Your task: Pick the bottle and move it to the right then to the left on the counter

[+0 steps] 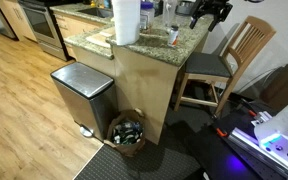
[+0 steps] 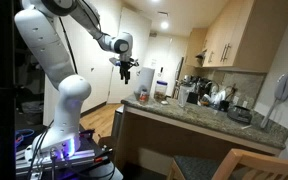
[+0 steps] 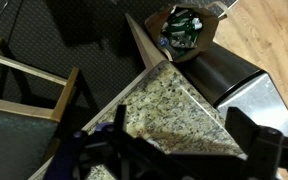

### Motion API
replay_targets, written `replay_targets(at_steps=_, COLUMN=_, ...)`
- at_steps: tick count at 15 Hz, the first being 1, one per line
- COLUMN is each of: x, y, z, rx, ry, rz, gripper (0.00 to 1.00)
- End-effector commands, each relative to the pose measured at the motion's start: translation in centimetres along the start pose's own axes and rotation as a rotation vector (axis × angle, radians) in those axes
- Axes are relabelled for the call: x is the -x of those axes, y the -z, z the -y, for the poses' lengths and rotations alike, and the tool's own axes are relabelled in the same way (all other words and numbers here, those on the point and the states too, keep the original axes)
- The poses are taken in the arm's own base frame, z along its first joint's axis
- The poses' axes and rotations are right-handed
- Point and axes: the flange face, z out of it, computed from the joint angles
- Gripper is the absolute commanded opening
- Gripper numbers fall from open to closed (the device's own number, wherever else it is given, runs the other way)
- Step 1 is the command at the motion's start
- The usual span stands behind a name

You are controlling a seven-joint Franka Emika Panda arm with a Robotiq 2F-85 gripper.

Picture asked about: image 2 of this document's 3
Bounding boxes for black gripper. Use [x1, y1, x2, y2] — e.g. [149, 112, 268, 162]
[118, 58, 140, 85]

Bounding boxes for granite kitchen counter island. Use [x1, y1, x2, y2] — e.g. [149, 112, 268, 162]
[114, 105, 282, 177]

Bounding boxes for white door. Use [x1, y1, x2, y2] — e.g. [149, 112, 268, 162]
[106, 7, 153, 105]

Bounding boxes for clear glass jar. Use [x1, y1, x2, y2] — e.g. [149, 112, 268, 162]
[177, 83, 196, 108]

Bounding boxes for round ceiling light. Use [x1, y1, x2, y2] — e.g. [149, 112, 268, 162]
[159, 20, 170, 30]

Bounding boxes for small black box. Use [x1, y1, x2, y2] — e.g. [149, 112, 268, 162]
[186, 91, 199, 105]

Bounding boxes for black coffee maker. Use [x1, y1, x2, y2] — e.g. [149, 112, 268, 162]
[191, 75, 215, 100]

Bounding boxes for white crumpled bag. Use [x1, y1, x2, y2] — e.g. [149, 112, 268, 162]
[209, 88, 227, 105]

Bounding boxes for dark waste bin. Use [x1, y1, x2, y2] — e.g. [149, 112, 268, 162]
[20, 101, 45, 126]

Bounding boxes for black mug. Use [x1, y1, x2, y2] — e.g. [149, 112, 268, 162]
[218, 99, 231, 113]

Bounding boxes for beige upper kitchen cabinets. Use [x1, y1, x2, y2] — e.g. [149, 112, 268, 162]
[185, 0, 288, 74]

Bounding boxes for black toaster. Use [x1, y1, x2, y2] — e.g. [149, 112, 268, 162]
[226, 105, 254, 126]

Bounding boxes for black vertical stand pole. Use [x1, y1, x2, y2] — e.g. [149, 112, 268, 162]
[0, 0, 28, 180]

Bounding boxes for wooden chair with dark cushion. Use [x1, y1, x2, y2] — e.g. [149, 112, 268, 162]
[166, 148, 288, 180]

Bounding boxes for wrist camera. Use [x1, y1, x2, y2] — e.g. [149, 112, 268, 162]
[108, 57, 122, 67]

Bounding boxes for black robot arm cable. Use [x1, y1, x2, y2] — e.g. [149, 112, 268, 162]
[58, 16, 79, 75]

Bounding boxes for blue cable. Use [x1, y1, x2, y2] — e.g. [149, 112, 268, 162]
[0, 128, 36, 152]

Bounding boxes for grey wall phone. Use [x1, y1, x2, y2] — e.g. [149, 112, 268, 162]
[259, 71, 288, 130]

